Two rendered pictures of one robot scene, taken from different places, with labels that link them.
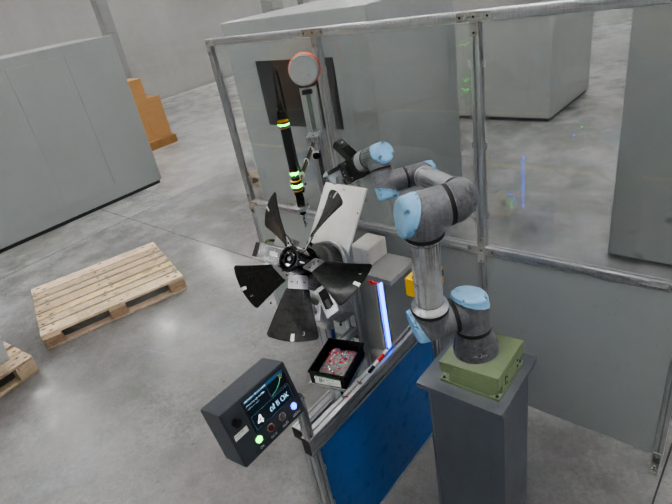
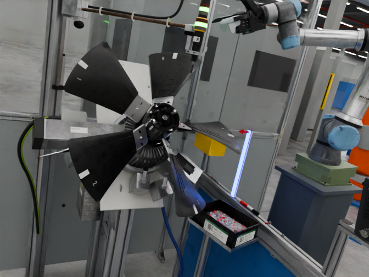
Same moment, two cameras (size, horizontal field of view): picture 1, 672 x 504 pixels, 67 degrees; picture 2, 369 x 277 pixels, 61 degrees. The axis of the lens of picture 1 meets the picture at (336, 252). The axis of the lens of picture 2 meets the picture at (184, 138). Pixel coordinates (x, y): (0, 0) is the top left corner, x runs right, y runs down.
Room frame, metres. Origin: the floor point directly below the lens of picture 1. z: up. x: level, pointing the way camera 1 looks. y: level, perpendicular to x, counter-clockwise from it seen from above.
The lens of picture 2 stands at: (1.58, 1.24, 1.45)
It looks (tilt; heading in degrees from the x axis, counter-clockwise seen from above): 15 degrees down; 286
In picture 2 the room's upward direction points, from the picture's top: 12 degrees clockwise
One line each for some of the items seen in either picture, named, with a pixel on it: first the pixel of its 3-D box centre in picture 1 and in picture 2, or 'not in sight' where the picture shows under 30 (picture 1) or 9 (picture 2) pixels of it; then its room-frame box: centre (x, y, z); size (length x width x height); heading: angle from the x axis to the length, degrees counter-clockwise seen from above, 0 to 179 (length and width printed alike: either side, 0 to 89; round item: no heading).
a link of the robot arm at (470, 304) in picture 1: (469, 309); (333, 128); (1.32, -0.39, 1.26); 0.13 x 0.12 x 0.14; 97
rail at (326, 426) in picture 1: (379, 370); (245, 216); (1.60, -0.08, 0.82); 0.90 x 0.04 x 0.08; 135
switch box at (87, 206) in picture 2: not in sight; (90, 192); (2.32, 0.03, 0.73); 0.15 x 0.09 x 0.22; 135
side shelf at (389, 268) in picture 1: (375, 265); not in sight; (2.39, -0.20, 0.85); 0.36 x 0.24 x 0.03; 45
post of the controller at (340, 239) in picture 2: (303, 416); (336, 248); (1.29, 0.22, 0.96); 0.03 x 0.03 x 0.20; 45
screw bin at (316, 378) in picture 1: (337, 362); (225, 222); (1.66, 0.08, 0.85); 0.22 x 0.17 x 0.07; 151
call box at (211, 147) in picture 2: (424, 281); (210, 144); (1.88, -0.36, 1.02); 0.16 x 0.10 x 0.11; 135
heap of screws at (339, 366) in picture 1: (337, 365); (224, 225); (1.66, 0.08, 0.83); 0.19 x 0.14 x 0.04; 151
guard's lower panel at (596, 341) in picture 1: (416, 305); (111, 195); (2.43, -0.41, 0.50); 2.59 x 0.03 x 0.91; 45
